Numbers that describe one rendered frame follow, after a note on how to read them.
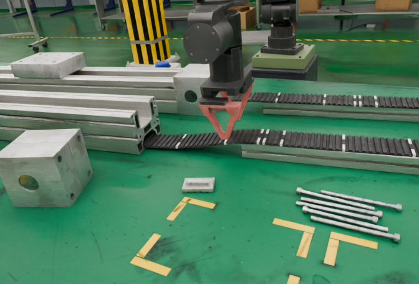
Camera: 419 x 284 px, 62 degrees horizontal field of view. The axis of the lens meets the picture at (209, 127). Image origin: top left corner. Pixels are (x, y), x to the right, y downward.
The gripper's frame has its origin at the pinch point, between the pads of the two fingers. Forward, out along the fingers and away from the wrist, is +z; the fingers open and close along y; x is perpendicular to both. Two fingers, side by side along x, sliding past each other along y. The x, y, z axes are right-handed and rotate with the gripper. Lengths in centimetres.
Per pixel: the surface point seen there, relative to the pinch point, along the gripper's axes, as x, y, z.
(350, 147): 20.3, 1.6, 2.1
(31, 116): -43.4, 2.9, -0.7
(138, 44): -194, -294, 56
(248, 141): 3.6, 1.8, 2.1
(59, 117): -34.5, 4.2, -1.6
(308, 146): 13.9, 1.5, 2.3
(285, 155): 10.1, 1.9, 4.3
